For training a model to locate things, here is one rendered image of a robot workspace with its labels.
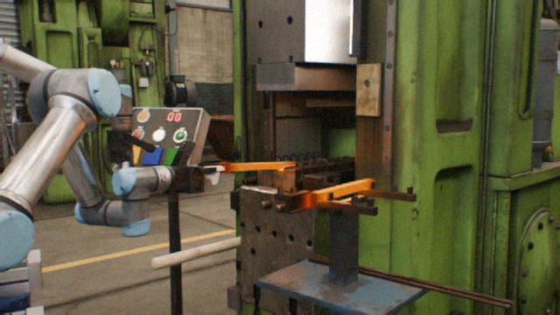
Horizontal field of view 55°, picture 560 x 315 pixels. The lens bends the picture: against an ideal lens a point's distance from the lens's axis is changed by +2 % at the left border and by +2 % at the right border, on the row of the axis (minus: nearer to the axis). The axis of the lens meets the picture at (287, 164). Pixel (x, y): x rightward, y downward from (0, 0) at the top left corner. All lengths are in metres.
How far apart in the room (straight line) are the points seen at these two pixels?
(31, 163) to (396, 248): 1.14
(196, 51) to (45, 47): 4.94
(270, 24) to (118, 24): 4.88
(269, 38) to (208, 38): 9.25
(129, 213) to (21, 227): 0.46
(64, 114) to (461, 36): 1.37
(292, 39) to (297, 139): 0.53
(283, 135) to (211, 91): 8.99
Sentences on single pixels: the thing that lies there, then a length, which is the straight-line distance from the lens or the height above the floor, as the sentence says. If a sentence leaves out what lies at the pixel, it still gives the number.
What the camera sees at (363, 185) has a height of 1.00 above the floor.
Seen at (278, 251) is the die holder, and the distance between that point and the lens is 1.89.
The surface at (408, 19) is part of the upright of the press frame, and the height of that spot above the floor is 1.48.
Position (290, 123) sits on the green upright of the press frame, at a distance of 2.19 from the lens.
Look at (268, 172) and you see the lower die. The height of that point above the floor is 0.97.
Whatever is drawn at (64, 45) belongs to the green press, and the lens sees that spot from 6.61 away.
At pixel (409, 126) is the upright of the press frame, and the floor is 1.16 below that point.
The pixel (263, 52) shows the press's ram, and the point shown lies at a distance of 1.95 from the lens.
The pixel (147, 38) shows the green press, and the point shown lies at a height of 1.92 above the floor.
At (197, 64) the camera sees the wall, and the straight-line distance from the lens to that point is 10.97.
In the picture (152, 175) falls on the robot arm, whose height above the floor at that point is 1.03.
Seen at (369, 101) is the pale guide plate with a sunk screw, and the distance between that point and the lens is 1.78.
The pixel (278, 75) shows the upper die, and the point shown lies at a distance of 1.89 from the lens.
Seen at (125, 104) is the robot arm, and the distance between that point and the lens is 1.92.
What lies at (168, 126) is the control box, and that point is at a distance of 2.23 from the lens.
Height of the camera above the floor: 1.26
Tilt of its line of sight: 8 degrees down
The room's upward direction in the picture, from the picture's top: straight up
